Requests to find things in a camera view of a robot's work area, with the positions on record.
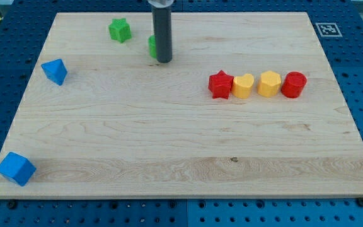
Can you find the green cylinder block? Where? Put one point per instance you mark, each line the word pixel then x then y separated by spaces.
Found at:
pixel 152 46

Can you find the red star block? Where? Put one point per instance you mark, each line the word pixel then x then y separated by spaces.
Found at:
pixel 220 84

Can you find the green star block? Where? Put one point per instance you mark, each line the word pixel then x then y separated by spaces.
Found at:
pixel 119 30

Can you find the light wooden board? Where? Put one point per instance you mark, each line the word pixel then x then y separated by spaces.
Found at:
pixel 123 126

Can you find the yellow heart block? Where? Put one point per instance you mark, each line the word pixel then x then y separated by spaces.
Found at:
pixel 242 86

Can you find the yellow hexagon block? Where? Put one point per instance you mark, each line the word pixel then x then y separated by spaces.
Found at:
pixel 269 84

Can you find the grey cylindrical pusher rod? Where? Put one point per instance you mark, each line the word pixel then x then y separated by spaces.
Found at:
pixel 162 33

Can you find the red cylinder block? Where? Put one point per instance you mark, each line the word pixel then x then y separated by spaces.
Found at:
pixel 294 84

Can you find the blue triangle block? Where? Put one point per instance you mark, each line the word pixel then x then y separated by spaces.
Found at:
pixel 55 71

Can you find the white fiducial marker tag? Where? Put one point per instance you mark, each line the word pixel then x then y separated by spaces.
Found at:
pixel 328 29

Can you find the blue cube block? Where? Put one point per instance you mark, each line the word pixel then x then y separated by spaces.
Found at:
pixel 17 168

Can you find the silver rod mount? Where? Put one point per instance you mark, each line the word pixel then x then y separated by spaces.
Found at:
pixel 161 3

